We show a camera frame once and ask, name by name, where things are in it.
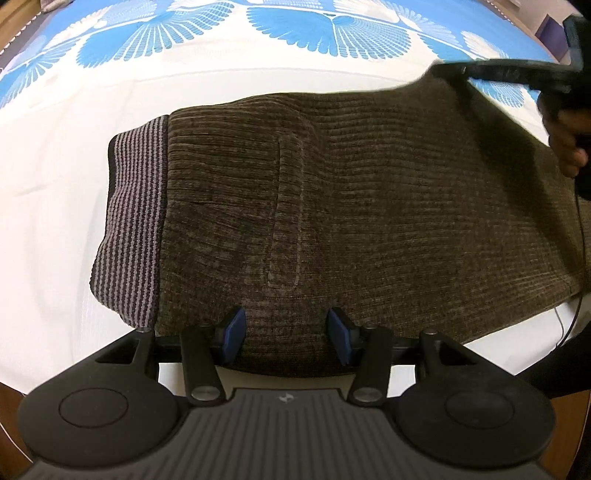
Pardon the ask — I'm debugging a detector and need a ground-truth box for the purple box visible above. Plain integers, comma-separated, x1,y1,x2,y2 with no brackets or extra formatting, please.
536,13,567,52

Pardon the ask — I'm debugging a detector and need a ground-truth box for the brown knitted sweater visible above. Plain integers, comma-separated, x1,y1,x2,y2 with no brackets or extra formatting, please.
92,69,589,377

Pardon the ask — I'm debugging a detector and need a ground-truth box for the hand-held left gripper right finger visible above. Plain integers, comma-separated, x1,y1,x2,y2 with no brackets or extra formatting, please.
325,308,481,407

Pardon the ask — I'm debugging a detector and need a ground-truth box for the thin black cable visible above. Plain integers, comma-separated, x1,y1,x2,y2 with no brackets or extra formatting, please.
554,191,588,350

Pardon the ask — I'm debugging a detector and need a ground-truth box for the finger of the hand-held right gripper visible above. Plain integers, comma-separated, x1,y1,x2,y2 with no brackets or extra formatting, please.
429,59,536,90

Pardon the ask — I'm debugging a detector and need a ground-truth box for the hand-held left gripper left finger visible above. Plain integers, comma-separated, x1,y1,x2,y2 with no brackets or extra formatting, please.
95,307,247,408

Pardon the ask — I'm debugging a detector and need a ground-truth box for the person's right hand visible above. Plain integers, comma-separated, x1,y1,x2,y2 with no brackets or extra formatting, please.
542,99,589,179

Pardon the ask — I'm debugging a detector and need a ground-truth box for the blue white patterned bed sheet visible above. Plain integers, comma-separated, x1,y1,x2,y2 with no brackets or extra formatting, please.
0,0,583,398

